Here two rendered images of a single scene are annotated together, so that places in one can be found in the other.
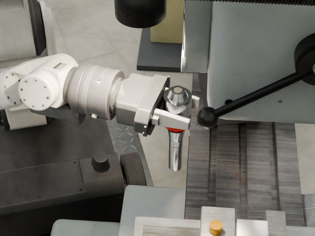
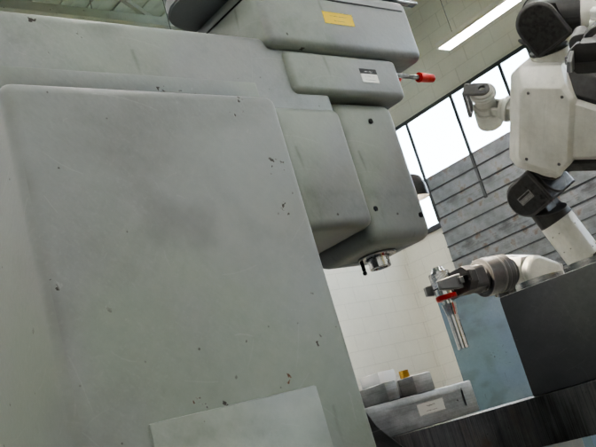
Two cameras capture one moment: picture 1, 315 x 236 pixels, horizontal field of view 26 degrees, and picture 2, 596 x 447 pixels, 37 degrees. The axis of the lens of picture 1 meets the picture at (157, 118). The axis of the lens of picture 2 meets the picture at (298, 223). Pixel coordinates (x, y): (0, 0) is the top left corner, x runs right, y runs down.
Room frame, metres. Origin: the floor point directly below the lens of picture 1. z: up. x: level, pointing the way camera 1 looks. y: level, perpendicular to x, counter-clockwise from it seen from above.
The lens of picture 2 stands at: (1.95, -1.64, 0.96)
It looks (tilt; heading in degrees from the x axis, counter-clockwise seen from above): 14 degrees up; 133
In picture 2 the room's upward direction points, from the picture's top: 16 degrees counter-clockwise
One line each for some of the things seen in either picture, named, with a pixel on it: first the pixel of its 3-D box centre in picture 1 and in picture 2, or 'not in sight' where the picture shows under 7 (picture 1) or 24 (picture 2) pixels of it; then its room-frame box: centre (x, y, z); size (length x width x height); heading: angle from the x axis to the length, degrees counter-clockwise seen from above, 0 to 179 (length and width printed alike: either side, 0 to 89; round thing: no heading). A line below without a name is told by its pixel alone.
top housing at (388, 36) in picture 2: not in sight; (307, 49); (0.78, -0.18, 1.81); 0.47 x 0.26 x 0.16; 86
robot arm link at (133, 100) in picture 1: (125, 99); (475, 280); (0.85, 0.05, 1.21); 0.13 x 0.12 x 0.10; 161
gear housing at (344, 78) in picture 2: not in sight; (313, 100); (0.78, -0.21, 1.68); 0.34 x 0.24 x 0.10; 86
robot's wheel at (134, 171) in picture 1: (134, 187); not in sight; (1.25, 0.07, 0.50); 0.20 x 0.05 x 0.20; 13
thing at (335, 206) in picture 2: not in sight; (286, 189); (0.76, -0.36, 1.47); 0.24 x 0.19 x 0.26; 176
